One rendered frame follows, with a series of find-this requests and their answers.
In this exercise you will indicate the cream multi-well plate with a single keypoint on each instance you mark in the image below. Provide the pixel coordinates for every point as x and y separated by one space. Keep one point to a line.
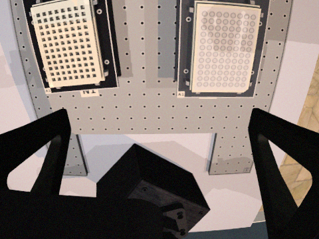
223 45

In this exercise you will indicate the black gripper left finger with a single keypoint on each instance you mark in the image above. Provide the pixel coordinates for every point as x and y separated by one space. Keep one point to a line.
19 144

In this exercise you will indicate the beige plate with grid of square wells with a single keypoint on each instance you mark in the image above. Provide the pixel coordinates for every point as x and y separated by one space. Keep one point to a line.
71 54

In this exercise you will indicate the black rectangular frame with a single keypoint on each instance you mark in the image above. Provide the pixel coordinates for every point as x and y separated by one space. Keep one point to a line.
108 47

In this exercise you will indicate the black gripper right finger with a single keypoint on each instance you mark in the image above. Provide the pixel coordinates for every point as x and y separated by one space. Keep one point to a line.
284 219

